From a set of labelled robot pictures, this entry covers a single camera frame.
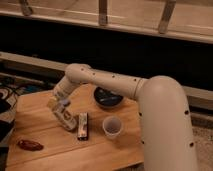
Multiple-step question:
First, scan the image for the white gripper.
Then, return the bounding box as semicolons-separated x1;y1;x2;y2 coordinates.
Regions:
53;76;80;100

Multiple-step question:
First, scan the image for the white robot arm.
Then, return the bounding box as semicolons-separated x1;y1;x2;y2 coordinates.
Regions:
53;64;198;171

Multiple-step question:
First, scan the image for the blue sponge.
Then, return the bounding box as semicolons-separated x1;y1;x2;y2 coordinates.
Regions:
60;99;70;106

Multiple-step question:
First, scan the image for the black bowl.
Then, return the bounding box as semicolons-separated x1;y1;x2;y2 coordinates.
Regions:
93;87;123;108

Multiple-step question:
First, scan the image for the clear plastic cup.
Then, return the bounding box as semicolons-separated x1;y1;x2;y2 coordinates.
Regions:
102;116;123;139

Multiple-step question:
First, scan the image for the wooden board table top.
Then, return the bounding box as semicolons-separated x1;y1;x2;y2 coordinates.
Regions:
6;84;143;171

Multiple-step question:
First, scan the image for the dark red oval object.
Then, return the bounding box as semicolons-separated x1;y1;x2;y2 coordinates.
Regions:
17;140;44;151

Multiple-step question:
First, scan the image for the black cables and clutter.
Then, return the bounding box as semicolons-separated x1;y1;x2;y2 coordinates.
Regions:
0;76;44;148

